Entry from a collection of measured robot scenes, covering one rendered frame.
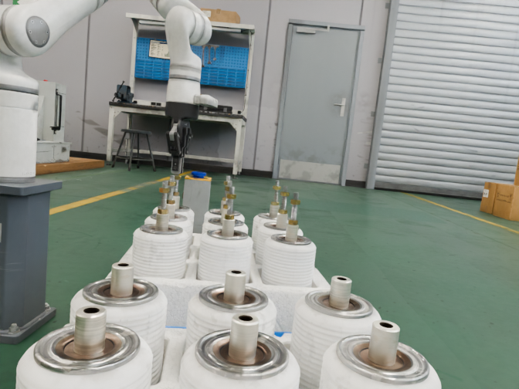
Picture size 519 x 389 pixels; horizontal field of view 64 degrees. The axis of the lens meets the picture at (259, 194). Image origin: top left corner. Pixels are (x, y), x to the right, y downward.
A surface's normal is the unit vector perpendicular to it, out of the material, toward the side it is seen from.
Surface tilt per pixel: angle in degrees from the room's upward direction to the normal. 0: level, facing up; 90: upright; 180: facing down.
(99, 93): 90
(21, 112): 90
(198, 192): 90
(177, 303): 90
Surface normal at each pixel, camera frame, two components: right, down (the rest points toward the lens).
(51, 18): 0.95, 0.05
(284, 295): 0.11, 0.12
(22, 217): 0.67, 0.17
